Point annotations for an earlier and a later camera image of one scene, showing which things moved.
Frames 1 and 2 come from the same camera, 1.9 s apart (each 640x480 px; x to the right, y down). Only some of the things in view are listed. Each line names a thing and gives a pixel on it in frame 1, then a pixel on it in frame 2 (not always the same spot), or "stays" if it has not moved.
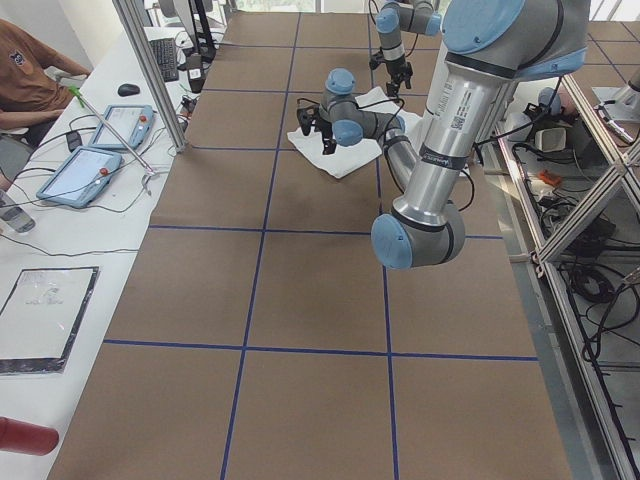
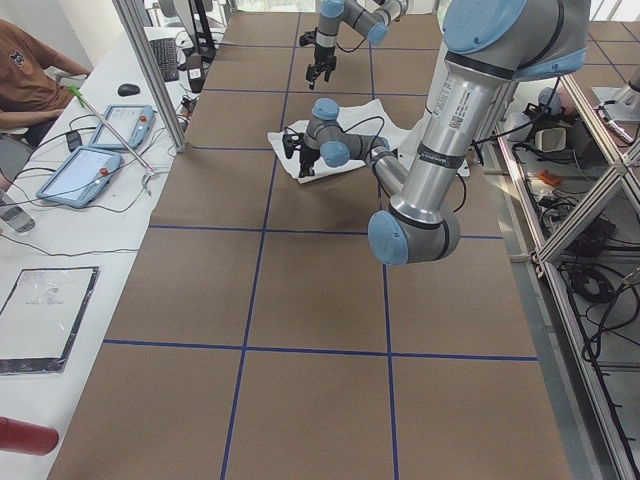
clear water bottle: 14,216 stays
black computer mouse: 126,89 stays
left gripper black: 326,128 → 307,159
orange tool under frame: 546,175 stays
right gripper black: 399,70 → 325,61
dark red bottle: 28,438 stays
